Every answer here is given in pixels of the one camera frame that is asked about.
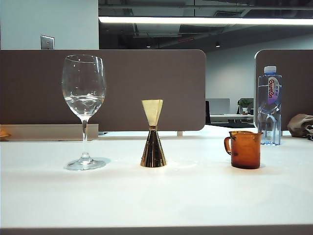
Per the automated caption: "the gold double-cone jigger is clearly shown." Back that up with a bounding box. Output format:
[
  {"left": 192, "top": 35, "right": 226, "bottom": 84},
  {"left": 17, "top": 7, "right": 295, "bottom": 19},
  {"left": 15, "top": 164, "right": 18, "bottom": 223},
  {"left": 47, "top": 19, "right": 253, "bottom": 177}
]
[{"left": 140, "top": 98, "right": 168, "bottom": 168}]

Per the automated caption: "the small amber measuring cup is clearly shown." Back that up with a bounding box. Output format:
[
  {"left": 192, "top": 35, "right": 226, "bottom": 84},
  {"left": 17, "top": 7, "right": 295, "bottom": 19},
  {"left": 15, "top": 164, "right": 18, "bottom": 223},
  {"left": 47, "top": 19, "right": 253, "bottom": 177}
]
[{"left": 224, "top": 130, "right": 264, "bottom": 170}]

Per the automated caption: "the clear wine glass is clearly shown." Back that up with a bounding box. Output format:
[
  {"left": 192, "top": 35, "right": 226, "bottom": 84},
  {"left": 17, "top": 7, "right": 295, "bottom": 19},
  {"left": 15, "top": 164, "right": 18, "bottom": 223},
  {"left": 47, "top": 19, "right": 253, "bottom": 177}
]
[{"left": 61, "top": 54, "right": 107, "bottom": 171}]

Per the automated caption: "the clear Ganten water bottle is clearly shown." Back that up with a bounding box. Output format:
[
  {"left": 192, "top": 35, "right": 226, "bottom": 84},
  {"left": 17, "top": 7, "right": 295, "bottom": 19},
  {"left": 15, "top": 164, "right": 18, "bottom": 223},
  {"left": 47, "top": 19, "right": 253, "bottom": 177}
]
[{"left": 257, "top": 65, "right": 283, "bottom": 146}]

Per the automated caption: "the wide brown desk partition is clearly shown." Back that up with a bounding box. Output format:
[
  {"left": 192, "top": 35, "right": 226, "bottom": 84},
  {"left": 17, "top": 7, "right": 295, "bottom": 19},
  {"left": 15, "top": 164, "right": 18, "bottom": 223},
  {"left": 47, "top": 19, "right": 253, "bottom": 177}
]
[{"left": 0, "top": 49, "right": 207, "bottom": 132}]

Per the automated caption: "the grey background desk screen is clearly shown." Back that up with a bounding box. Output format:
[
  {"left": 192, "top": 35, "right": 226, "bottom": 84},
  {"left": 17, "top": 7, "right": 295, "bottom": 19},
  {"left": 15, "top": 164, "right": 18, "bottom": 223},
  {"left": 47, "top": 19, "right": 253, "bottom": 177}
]
[{"left": 206, "top": 98, "right": 231, "bottom": 116}]

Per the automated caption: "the white background desk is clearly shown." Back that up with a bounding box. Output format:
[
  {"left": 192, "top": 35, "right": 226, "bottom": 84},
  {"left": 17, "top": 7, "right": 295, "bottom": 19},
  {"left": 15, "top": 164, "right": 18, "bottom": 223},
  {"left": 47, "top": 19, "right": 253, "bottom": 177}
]
[{"left": 210, "top": 114, "right": 255, "bottom": 124}]

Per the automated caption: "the green potted plant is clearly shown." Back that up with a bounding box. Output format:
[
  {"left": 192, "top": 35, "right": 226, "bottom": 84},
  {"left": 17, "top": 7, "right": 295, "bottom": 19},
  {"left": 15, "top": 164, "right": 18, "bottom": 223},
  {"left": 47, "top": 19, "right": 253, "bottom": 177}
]
[{"left": 238, "top": 98, "right": 254, "bottom": 115}]

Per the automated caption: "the long ceiling light strip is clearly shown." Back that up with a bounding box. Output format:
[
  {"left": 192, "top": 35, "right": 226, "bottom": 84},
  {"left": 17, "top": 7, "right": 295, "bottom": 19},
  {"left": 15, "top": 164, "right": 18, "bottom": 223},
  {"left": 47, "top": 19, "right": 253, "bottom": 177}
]
[{"left": 98, "top": 16, "right": 313, "bottom": 25}]

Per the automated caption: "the narrow brown desk partition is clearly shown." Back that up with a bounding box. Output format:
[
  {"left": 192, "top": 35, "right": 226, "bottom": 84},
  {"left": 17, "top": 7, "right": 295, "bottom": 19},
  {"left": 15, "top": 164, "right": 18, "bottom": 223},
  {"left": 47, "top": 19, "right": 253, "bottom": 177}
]
[{"left": 254, "top": 48, "right": 313, "bottom": 132}]

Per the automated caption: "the beige cloth bag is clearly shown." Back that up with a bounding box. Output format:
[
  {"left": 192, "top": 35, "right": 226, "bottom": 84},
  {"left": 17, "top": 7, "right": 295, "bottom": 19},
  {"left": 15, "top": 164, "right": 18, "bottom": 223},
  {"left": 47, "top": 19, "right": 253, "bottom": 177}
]
[{"left": 287, "top": 113, "right": 313, "bottom": 141}]

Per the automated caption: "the metal wall switch plate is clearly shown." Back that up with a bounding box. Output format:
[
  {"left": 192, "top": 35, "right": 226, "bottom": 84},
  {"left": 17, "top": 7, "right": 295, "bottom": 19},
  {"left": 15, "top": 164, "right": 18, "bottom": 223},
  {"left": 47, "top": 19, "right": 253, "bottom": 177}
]
[{"left": 40, "top": 35, "right": 55, "bottom": 50}]

